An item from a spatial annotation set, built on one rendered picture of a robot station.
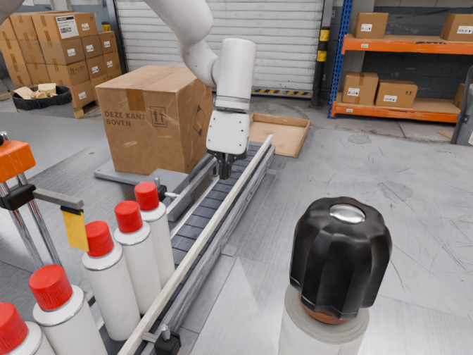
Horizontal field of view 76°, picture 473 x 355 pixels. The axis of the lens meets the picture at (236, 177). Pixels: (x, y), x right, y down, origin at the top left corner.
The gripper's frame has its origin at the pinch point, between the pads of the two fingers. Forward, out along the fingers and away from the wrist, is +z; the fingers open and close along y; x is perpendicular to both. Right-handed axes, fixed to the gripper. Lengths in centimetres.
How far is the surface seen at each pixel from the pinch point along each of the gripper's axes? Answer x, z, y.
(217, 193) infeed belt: 0.8, 6.4, -1.8
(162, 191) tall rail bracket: -16.3, 3.6, -8.0
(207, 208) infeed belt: -5.6, 8.8, -1.3
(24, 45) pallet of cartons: 196, -60, -327
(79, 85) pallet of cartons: 231, -24, -284
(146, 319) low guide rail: -37.6, 16.7, 3.9
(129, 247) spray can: -39.5, 4.8, 1.6
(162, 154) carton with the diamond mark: 4.8, -0.6, -21.5
